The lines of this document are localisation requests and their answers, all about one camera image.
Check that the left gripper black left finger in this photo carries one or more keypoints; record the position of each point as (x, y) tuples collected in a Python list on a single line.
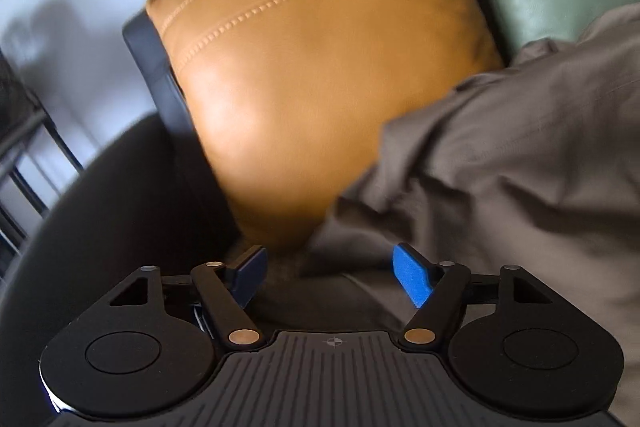
[(152, 341)]

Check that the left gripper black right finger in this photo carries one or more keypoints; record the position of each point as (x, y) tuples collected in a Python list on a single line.
[(509, 341)]

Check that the olive brown jacket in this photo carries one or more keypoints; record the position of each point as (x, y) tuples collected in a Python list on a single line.
[(536, 165)]

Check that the dark leather sofa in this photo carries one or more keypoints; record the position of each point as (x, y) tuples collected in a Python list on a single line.
[(148, 199)]

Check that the black metal shelf rack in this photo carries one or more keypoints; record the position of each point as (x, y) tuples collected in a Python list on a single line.
[(23, 117)]

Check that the orange leather cushion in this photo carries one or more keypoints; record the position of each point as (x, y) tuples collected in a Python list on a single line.
[(288, 97)]

